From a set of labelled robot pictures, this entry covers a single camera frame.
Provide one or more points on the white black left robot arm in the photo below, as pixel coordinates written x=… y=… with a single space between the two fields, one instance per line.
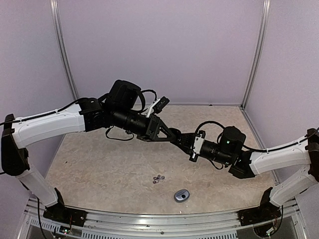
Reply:
x=114 y=108

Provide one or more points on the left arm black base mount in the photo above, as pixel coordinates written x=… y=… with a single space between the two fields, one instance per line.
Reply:
x=63 y=214

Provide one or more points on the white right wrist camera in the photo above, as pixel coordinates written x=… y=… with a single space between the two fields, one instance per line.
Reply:
x=196 y=148

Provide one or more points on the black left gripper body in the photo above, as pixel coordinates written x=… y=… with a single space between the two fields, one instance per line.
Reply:
x=151 y=129

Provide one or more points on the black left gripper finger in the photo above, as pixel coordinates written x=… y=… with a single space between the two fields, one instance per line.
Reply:
x=171 y=138
x=164 y=129

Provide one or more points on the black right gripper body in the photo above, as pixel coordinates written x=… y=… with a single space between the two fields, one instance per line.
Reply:
x=193 y=155

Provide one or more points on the aluminium corner post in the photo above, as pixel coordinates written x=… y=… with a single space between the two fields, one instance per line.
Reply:
x=62 y=49
x=257 y=53

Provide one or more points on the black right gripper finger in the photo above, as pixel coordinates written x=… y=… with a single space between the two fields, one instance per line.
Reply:
x=185 y=138
x=185 y=146

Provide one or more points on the silver grey open charging case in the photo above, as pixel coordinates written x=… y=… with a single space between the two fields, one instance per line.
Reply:
x=181 y=196

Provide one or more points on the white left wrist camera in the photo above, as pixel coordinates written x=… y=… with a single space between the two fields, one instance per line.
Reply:
x=157 y=106

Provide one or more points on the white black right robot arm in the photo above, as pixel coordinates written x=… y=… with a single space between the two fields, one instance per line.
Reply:
x=244 y=162

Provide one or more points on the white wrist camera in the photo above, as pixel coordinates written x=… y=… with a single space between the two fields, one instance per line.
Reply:
x=157 y=106
x=196 y=148

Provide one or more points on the right aluminium corner post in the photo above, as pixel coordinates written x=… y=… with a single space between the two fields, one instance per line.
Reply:
x=257 y=53

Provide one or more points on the aluminium front rail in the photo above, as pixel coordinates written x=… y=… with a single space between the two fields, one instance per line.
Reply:
x=111 y=225

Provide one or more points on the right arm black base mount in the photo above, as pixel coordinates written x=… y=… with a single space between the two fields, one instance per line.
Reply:
x=264 y=212

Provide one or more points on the black earbud charging case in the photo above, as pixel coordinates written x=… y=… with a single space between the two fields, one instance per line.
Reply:
x=176 y=132

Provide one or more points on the left aluminium corner post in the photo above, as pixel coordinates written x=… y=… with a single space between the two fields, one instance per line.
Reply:
x=62 y=49

